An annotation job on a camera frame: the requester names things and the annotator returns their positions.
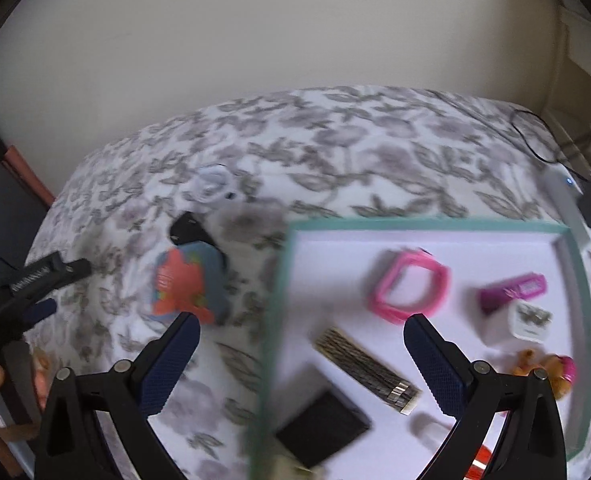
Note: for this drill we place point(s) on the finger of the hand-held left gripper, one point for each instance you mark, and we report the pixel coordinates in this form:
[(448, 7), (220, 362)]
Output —
[(41, 311), (50, 272)]

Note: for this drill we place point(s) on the white device with blue light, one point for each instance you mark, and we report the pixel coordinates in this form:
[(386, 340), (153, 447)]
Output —
[(568, 195)]

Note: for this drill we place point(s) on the black charger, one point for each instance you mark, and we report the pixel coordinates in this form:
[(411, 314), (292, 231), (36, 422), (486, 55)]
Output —
[(325, 427)]

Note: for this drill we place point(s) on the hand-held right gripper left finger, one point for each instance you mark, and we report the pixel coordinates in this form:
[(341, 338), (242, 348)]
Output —
[(170, 360)]

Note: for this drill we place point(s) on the gold patterned lighter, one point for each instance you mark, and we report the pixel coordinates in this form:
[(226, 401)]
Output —
[(368, 367)]

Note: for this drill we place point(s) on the pink and blue toy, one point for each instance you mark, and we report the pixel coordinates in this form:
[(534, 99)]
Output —
[(208, 285)]

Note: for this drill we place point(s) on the white tray with teal rim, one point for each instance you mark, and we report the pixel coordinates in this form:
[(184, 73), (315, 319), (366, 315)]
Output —
[(425, 320)]

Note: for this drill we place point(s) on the white charger cube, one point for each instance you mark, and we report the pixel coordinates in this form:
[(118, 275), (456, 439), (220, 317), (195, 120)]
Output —
[(518, 325)]

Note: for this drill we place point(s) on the black key fob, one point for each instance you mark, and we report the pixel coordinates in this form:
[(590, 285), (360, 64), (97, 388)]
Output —
[(190, 230)]

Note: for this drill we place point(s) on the orange box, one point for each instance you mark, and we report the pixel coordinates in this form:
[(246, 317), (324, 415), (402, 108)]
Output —
[(478, 465)]

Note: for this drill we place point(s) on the orange toy figure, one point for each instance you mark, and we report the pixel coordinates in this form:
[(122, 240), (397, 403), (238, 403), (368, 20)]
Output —
[(550, 367)]

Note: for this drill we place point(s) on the brown wooden board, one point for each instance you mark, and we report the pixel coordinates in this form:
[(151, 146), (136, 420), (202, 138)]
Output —
[(27, 172)]

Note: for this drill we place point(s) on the dark cabinet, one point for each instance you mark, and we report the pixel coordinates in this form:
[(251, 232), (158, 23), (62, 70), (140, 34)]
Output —
[(5, 190)]

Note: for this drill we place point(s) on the purple lighter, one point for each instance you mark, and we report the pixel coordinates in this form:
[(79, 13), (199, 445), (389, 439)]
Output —
[(511, 292)]

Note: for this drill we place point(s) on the white round case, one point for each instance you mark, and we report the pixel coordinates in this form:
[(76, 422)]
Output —
[(214, 185)]

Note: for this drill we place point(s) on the pink watch band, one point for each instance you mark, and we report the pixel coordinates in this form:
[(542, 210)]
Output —
[(409, 285)]

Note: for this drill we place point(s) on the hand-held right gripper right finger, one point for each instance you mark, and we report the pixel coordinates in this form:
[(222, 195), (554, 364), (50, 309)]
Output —
[(435, 365)]

